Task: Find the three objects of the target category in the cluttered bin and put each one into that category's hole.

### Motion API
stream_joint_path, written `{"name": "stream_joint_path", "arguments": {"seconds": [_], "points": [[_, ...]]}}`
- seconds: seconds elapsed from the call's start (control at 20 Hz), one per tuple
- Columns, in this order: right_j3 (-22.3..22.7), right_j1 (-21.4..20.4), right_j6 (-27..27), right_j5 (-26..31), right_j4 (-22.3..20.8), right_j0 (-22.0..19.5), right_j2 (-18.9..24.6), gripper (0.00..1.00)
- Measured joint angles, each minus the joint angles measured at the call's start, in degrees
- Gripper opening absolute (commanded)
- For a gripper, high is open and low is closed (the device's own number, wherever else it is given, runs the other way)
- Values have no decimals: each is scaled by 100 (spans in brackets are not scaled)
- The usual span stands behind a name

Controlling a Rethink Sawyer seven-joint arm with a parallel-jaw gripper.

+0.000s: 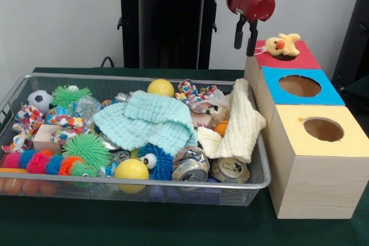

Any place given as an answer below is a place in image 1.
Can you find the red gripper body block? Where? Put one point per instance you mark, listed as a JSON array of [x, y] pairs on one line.
[[250, 5]]

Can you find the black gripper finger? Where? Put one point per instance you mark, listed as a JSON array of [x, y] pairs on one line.
[[239, 34], [251, 40]]

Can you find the yellow sponge duck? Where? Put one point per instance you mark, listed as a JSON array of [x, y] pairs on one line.
[[284, 45]]

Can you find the cream knit cloth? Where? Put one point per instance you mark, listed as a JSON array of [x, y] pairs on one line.
[[239, 130]]

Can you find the light blue knit cloth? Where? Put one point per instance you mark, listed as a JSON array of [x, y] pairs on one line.
[[155, 119]]

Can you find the clear mesh bin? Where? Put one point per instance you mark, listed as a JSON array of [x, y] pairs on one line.
[[248, 188]]

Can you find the wooden box with three holes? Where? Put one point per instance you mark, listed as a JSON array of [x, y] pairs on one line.
[[317, 185]]

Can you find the orange toy basketball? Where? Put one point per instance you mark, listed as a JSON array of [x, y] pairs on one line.
[[222, 128]]

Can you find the yellow ball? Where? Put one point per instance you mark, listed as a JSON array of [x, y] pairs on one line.
[[161, 87], [131, 171]]

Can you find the black upright panel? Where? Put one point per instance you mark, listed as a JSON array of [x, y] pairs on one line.
[[357, 41]]

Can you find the green covered side table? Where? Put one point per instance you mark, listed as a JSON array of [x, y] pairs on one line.
[[360, 83]]

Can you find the silver crushed can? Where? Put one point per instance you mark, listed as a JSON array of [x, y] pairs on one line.
[[229, 171]]

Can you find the blue white crushed can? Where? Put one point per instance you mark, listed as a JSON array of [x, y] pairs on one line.
[[190, 168]]

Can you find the blue spiky eyed toy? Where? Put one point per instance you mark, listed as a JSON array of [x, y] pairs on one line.
[[158, 162]]

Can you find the green spiky eyed ball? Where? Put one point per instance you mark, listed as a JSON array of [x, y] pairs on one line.
[[69, 94]]

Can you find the plain green spiky ball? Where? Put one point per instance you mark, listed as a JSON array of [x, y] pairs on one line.
[[85, 148]]

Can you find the small soccer ball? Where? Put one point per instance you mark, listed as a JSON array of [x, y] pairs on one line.
[[40, 99]]

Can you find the dark green table cloth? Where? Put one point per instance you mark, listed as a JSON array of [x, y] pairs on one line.
[[144, 226]]

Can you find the rainbow spiky caterpillar toy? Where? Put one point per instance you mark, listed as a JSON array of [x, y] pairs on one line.
[[39, 164]]

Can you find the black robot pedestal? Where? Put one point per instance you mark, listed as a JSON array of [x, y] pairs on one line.
[[173, 27]]

